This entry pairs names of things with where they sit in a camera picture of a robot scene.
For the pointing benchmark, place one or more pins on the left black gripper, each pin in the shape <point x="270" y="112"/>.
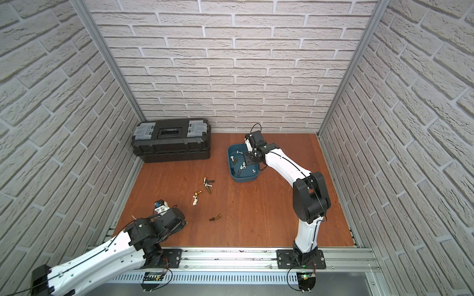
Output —
<point x="177" y="217"/>

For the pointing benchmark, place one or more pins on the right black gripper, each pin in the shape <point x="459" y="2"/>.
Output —
<point x="248" y="160"/>

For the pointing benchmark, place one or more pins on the teal plastic storage bin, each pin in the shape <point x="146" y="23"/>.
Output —
<point x="242" y="170"/>

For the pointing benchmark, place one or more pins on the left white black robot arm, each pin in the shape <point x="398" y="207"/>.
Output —
<point x="136" y="246"/>

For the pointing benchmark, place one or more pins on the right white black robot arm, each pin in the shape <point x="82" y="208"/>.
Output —
<point x="311" y="199"/>

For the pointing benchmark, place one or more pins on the left controller board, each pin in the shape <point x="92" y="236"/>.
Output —
<point x="153" y="281"/>

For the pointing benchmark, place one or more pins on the controller board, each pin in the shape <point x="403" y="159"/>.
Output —
<point x="153" y="281"/>
<point x="306" y="281"/>

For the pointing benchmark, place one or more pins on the black toolbox grey latches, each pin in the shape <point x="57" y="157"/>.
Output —
<point x="172" y="140"/>

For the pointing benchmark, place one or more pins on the right controller board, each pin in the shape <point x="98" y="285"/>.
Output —
<point x="306" y="281"/>

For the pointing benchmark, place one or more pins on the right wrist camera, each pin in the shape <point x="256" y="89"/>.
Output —
<point x="254" y="140"/>

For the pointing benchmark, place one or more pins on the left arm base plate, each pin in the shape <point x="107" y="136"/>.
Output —
<point x="166" y="258"/>

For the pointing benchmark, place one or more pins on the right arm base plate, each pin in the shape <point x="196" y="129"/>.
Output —
<point x="291" y="258"/>

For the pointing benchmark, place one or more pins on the aluminium front rail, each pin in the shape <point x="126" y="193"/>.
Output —
<point x="248" y="259"/>

